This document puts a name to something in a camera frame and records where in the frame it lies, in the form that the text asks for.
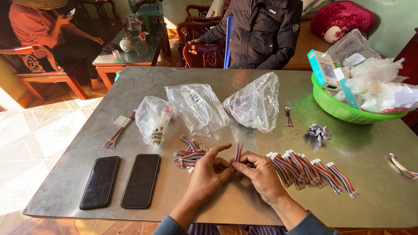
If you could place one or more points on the person's left hand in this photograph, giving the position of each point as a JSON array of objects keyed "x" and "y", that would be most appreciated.
[{"x": 202, "y": 181}]

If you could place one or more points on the person's right hand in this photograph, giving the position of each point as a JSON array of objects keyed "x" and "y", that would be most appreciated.
[{"x": 264, "y": 181}]

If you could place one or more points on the person's striped trousers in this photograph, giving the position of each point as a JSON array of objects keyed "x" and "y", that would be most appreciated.
[{"x": 235, "y": 229}]

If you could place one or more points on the large black smartphone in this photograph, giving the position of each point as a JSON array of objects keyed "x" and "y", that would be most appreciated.
[{"x": 141, "y": 181}]

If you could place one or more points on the flat clear labelled plastic bag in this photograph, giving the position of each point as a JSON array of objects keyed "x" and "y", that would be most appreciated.
[{"x": 197, "y": 109}]

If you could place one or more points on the crumpled silver paper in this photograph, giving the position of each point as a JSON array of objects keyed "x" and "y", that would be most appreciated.
[{"x": 319, "y": 133}]

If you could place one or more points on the small clear plastic bag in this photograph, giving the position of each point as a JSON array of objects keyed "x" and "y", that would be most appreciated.
[{"x": 152, "y": 119}]

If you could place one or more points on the green plastic basket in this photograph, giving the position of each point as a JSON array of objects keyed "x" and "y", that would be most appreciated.
[{"x": 329, "y": 106}]

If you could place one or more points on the small black smartphone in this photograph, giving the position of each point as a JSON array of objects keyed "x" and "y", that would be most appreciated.
[{"x": 100, "y": 182}]

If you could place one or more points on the slim teal and white box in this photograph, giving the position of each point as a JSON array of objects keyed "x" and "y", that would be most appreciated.
[{"x": 347, "y": 89}]

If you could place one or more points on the wide teal and white box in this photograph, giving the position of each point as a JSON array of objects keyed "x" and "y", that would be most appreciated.
[{"x": 323, "y": 70}]

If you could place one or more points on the dark carved wooden armchair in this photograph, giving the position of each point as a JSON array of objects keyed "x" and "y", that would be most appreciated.
[{"x": 199, "y": 42}]

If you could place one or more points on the glass-topped wooden coffee table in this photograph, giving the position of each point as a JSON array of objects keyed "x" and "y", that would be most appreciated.
[{"x": 137, "y": 54}]

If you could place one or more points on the big white plastic bag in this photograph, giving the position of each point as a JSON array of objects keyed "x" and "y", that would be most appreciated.
[{"x": 382, "y": 96}]

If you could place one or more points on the small white cup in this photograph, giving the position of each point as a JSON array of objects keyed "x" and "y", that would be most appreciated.
[{"x": 116, "y": 54}]

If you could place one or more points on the white ceramic teapot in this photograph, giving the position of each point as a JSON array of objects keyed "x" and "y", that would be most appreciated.
[{"x": 126, "y": 45}]

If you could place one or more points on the small red box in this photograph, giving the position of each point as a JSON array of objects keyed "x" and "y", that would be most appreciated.
[{"x": 144, "y": 36}]

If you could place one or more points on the grey labelled plastic pouch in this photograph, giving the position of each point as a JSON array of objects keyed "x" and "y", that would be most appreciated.
[{"x": 352, "y": 49}]

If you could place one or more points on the crumpled clear plastic bag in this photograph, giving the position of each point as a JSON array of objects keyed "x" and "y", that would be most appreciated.
[{"x": 377, "y": 68}]

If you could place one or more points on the clear glass pitcher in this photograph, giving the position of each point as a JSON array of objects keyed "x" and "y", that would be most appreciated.
[{"x": 133, "y": 26}]

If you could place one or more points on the red fluffy blanket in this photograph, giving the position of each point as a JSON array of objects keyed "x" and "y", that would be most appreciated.
[{"x": 343, "y": 19}]

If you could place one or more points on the dark wooden chair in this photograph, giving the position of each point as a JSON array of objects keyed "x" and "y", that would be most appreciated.
[{"x": 101, "y": 9}]

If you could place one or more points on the conical straw hat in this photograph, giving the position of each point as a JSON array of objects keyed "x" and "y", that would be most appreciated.
[{"x": 39, "y": 3}]

